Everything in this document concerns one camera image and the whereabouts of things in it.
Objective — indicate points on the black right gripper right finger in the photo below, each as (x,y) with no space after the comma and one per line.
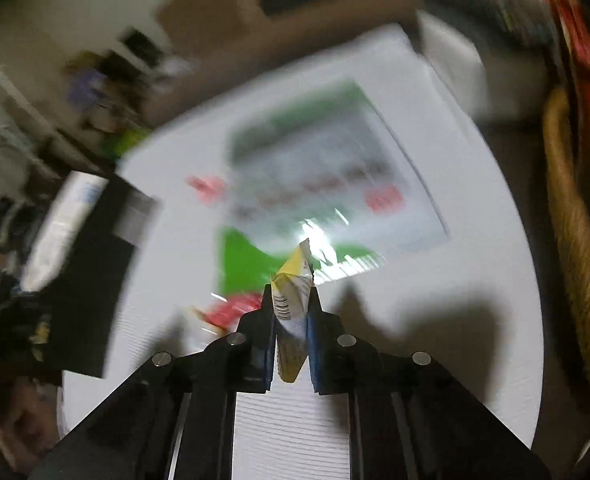
(325,354)

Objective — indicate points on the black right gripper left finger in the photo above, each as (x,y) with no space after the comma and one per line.
(259,348)

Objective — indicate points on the red snack packet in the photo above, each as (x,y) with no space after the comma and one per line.
(224,316)

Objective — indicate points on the yellow white small sachet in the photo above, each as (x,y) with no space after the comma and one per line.
(290,292)

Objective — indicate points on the pink flower clip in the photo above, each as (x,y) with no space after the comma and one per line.
(209,190)

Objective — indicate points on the large green white package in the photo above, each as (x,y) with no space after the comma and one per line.
(325,168)

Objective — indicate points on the black storage box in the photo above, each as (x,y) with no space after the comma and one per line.
(75,311)

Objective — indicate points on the white cardboard box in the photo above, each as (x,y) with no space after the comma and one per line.
(66,216)

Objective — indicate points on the wicker basket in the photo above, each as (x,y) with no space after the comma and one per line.
(569,216)

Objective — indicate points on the brown sofa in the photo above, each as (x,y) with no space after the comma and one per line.
(234,41)

